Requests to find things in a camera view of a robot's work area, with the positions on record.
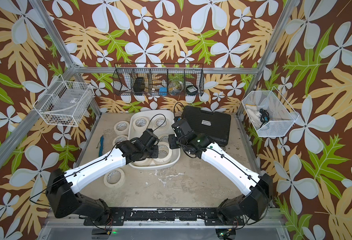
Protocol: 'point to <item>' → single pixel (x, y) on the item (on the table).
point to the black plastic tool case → (216, 126)
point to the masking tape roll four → (141, 123)
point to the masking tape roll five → (161, 123)
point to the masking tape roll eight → (144, 162)
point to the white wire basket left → (66, 104)
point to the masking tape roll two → (121, 128)
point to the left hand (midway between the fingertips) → (158, 149)
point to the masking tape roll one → (119, 138)
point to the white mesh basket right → (282, 115)
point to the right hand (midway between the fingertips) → (170, 138)
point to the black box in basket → (139, 86)
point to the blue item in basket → (163, 91)
